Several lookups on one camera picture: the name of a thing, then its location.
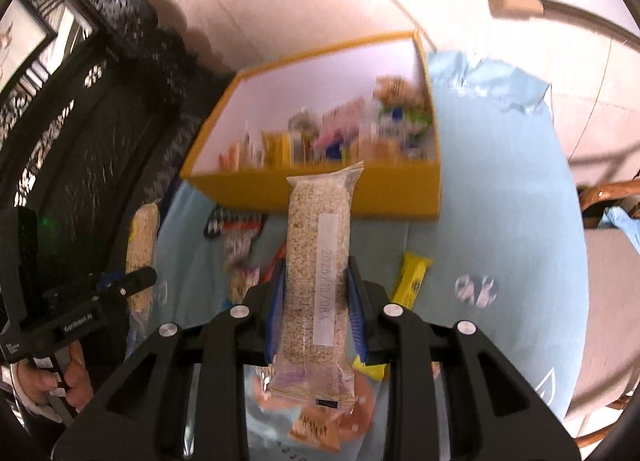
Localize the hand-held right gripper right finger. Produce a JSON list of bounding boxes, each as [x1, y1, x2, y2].
[[345, 255, 583, 461]]

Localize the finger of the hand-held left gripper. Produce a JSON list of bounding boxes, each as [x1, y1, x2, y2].
[[97, 266, 158, 299]]

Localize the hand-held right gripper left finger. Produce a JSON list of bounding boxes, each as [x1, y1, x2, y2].
[[50, 266, 288, 461]]

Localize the long clear cereal bar packet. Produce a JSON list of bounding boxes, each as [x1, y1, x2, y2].
[[125, 201, 162, 314]]

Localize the long clear sesame bar packet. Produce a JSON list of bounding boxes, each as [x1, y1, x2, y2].
[[270, 161, 366, 412]]

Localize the yellow cardboard box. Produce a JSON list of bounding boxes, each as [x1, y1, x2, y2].
[[179, 30, 443, 222]]

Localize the person's left hand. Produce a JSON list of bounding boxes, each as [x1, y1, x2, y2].
[[12, 341, 93, 414]]

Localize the purple-edged cracker packet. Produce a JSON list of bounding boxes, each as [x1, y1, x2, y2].
[[227, 263, 263, 304]]

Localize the yellow snack bar packet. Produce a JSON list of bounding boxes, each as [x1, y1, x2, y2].
[[352, 251, 433, 379]]

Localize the small red-cornered cracker packet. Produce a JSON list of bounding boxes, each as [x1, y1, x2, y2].
[[220, 221, 263, 267]]

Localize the peach round snack packet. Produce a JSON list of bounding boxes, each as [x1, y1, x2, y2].
[[252, 366, 376, 442]]

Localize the orange cracker packet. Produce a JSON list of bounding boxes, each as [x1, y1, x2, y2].
[[287, 401, 351, 453]]

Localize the dark carved wooden furniture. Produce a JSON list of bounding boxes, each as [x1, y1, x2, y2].
[[0, 0, 236, 461]]

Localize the light blue printed blanket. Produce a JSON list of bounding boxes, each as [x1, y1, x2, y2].
[[125, 48, 588, 461]]

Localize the pile of assorted snack packets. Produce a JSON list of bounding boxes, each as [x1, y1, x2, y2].
[[217, 75, 435, 172]]

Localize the beige chair cushion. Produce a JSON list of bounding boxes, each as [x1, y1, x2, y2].
[[570, 228, 640, 409]]

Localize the rattan chair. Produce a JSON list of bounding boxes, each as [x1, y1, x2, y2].
[[565, 178, 640, 452]]

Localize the light blue cloth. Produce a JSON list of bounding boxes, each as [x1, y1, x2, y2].
[[600, 206, 640, 247]]

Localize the framed wall picture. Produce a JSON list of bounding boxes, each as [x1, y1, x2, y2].
[[0, 0, 56, 92]]

